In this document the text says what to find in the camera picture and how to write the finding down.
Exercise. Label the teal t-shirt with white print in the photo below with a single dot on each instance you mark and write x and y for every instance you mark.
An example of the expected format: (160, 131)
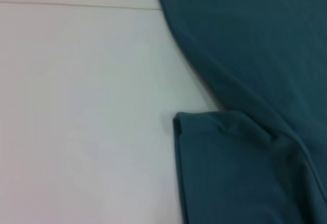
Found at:
(255, 106)

